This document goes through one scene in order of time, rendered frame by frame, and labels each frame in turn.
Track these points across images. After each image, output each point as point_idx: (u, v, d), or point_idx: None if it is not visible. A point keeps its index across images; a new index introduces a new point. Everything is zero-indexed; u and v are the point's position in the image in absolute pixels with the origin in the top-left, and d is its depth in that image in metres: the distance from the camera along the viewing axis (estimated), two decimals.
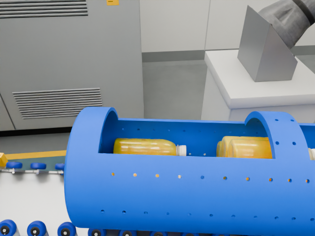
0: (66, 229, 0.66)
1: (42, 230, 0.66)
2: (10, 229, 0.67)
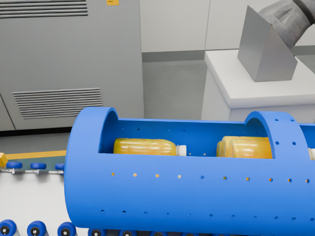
0: (66, 229, 0.66)
1: (42, 230, 0.66)
2: (10, 229, 0.67)
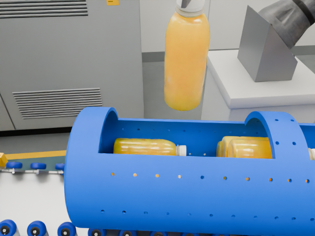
0: (66, 229, 0.66)
1: (42, 230, 0.66)
2: (10, 229, 0.67)
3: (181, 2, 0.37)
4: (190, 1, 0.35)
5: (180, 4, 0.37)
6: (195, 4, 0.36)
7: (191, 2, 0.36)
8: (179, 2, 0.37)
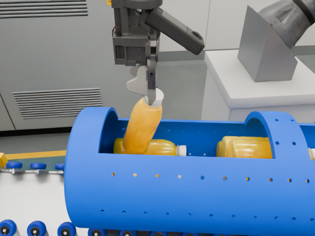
0: (66, 229, 0.66)
1: (42, 230, 0.66)
2: (10, 229, 0.67)
3: (148, 99, 0.58)
4: (153, 102, 0.57)
5: (147, 99, 0.58)
6: (156, 102, 0.58)
7: (154, 100, 0.57)
8: (147, 98, 0.58)
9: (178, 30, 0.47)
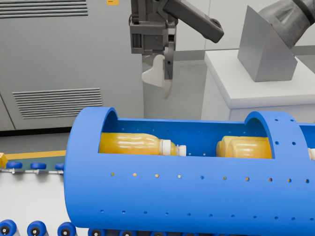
0: (66, 229, 0.66)
1: (42, 230, 0.66)
2: (10, 229, 0.67)
3: (167, 147, 0.67)
4: (169, 94, 0.55)
5: (166, 147, 0.67)
6: (167, 154, 0.68)
7: (168, 152, 0.67)
8: (167, 146, 0.67)
9: (197, 17, 0.46)
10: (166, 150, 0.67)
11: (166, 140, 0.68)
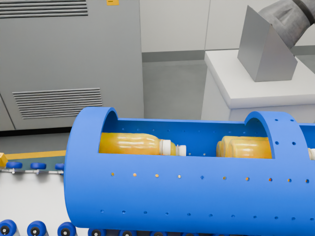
0: (66, 229, 0.66)
1: (42, 230, 0.66)
2: (10, 229, 0.67)
3: (167, 147, 0.67)
4: None
5: (166, 147, 0.67)
6: (167, 154, 0.68)
7: (168, 152, 0.67)
8: (167, 146, 0.67)
9: None
10: (166, 150, 0.67)
11: (166, 140, 0.68)
